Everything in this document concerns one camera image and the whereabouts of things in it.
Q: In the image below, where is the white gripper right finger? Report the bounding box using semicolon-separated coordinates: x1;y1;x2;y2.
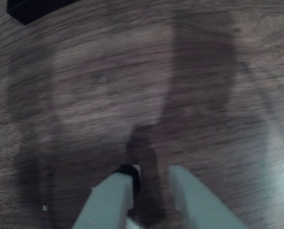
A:
168;165;250;229

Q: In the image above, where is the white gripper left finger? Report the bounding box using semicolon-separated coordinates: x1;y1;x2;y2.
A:
71;164;142;229

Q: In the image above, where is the shallow black box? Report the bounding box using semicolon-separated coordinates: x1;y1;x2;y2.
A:
6;0;82;26

